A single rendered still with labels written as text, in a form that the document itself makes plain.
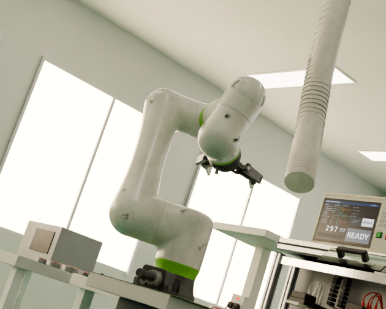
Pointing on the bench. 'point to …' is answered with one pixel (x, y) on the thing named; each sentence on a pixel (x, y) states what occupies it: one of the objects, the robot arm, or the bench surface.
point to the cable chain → (340, 292)
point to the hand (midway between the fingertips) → (230, 176)
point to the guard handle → (352, 252)
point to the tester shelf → (314, 251)
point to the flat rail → (340, 271)
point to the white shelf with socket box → (252, 284)
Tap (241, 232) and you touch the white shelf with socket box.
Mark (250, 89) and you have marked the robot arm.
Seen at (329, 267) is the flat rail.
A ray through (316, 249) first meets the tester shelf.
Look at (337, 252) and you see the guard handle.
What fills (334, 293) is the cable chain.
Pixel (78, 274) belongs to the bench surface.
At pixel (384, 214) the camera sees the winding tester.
